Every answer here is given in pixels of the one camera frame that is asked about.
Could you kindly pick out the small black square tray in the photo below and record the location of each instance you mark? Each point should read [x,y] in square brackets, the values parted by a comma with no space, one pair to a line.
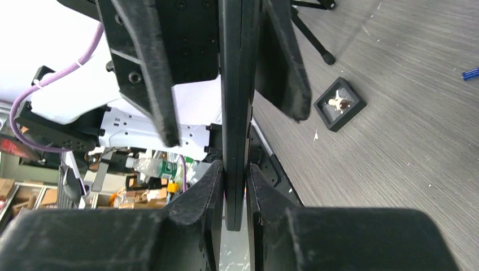
[338,104]

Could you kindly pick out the black remote plain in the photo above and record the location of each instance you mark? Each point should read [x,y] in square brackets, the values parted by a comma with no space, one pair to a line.
[239,29]

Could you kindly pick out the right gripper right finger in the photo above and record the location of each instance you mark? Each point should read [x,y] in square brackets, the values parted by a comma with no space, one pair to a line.
[285,236]

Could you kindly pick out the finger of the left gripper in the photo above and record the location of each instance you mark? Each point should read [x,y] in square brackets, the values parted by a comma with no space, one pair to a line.
[155,45]
[280,76]

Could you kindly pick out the blue purple battery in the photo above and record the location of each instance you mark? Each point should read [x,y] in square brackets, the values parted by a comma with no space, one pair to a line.
[471,74]

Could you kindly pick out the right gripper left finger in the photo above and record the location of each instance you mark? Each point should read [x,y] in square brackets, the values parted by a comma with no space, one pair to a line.
[183,235]

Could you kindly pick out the clear plastic bottle green label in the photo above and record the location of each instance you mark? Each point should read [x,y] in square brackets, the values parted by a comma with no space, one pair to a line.
[153,167]

